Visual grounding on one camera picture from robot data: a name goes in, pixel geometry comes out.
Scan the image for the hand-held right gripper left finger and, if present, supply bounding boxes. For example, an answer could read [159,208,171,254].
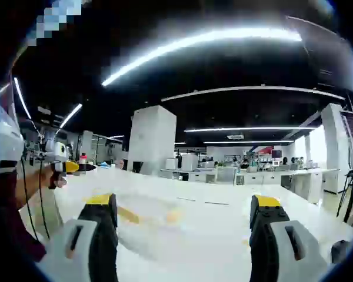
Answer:
[35,192,120,282]

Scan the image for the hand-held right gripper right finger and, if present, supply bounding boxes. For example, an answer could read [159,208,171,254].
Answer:
[248,193,332,282]

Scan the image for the yellow short lid latch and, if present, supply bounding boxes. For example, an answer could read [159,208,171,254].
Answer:
[116,205,141,226]

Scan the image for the clear storage box lid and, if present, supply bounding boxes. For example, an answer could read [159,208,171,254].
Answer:
[116,197,249,233]

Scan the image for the clear plastic storage box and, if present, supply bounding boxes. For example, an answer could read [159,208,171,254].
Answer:
[114,196,251,267]

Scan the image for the person's left hand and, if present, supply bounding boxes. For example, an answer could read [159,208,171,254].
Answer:
[45,167,68,190]

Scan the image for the white chest-worn device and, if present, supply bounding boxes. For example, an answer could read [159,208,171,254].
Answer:
[0,98,26,177]

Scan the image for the dark grey object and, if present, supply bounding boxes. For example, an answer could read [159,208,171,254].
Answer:
[331,239,352,265]

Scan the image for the person in dark clothes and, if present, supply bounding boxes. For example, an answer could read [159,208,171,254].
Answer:
[0,73,48,262]

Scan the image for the white square pillar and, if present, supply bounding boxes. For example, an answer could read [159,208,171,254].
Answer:
[320,102,351,194]
[129,105,177,176]

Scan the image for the row of white office desks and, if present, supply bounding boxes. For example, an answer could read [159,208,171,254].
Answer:
[160,167,341,203]

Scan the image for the black tripod stand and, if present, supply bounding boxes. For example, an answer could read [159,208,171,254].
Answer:
[337,170,353,224]

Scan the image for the grey mesh office chair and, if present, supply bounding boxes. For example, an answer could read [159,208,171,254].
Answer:
[216,167,236,186]

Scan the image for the long ceiling light strip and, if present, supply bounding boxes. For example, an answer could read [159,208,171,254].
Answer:
[101,26,302,88]

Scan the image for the red and blue wall banner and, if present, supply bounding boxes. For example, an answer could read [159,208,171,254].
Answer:
[251,146,274,155]

